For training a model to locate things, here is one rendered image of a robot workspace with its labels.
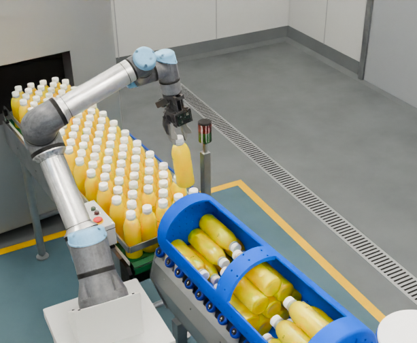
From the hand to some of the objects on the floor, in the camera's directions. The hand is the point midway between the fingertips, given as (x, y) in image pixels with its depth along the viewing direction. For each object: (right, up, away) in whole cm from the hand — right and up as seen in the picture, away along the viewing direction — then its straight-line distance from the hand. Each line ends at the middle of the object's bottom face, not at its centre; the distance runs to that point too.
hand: (178, 139), depth 239 cm
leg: (0, -129, +63) cm, 144 cm away
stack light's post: (+11, -97, +115) cm, 151 cm away
